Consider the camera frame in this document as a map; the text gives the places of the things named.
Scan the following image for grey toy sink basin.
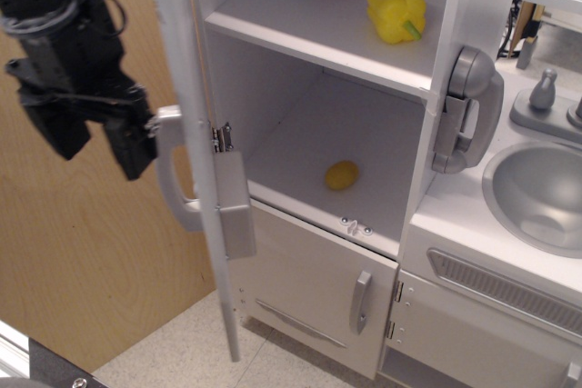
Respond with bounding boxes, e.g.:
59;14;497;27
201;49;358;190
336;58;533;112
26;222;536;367
482;142;581;259

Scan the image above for white toy fridge cabinet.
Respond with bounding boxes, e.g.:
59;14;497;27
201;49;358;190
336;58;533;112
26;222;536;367
194;0;462;258

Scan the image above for white door latch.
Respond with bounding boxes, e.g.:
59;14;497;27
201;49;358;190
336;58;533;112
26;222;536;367
339;217;374;236

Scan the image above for metal door hinge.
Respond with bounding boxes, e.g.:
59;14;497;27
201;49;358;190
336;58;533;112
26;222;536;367
212;123;234;153

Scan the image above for white lower freezer door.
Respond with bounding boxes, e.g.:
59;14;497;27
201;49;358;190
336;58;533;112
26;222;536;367
229;202;397;379

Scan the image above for white oven door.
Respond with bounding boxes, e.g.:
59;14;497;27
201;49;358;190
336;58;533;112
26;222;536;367
386;271;581;387

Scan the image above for white fridge door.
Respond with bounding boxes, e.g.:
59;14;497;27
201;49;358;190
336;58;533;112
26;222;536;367
155;0;240;363

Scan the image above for grey oven vent panel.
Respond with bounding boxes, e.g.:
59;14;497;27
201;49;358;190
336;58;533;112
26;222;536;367
426;248;581;337

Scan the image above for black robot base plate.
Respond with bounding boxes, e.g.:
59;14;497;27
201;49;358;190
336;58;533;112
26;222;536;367
1;321;106;388

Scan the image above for grey fridge door handle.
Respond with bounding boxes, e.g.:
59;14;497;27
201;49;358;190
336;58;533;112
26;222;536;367
155;105;203;232

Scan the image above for grey ice dispenser box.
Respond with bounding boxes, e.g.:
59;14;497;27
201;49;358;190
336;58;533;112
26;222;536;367
215;152;256;260

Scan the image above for grey toy faucet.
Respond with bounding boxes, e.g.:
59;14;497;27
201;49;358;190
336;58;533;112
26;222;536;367
510;68;581;144

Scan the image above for yellow toy bell pepper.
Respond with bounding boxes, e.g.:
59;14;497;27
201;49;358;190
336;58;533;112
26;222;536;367
366;0;426;45

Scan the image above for yellow toy lemon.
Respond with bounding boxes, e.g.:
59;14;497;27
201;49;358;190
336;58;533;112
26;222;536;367
325;160;359;191

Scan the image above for grey toy telephone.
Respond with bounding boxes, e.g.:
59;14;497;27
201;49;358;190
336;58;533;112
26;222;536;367
432;46;504;174

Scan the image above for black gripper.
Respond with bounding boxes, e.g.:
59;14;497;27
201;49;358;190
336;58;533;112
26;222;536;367
1;0;157;181

